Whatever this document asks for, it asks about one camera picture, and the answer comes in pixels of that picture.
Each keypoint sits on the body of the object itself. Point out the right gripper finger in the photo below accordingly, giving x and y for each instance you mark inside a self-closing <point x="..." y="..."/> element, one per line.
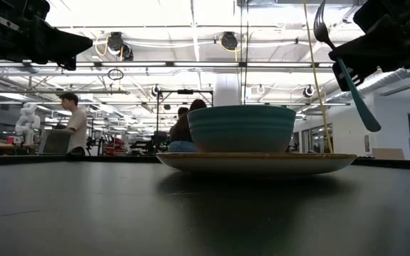
<point x="372" y="53"/>
<point x="341" y="81"/>

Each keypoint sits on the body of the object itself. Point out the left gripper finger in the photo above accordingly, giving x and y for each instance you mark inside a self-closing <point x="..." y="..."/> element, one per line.
<point x="68" y="64"/>
<point x="55" y="41"/>

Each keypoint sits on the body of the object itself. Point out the teal ceramic bowl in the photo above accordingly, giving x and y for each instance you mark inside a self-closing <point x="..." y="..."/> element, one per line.
<point x="240" y="128"/>

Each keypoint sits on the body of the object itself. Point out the person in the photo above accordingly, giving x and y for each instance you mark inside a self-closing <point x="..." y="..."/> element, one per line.
<point x="78" y="124"/>
<point x="183" y="112"/>
<point x="183" y="135"/>

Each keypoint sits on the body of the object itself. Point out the white robot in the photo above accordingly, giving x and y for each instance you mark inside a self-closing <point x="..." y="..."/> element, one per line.
<point x="27" y="121"/>

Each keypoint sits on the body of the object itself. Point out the grey monitor back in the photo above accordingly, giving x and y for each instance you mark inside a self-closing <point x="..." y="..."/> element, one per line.
<point x="55" y="142"/>

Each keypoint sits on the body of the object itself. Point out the cardboard box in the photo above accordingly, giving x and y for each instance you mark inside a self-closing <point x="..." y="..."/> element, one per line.
<point x="388" y="153"/>

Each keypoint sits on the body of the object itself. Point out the white column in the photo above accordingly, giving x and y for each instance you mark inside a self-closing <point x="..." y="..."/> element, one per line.
<point x="228" y="92"/>

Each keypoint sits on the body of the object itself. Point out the red ceramic plate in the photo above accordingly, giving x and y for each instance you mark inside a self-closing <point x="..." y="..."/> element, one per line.
<point x="255" y="163"/>

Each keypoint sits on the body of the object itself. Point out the silver ventilation duct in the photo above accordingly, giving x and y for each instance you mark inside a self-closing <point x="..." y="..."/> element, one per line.
<point x="386" y="80"/>

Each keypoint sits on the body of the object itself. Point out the black metal frame rig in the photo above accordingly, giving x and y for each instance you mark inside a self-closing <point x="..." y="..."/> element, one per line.
<point x="185" y="91"/>

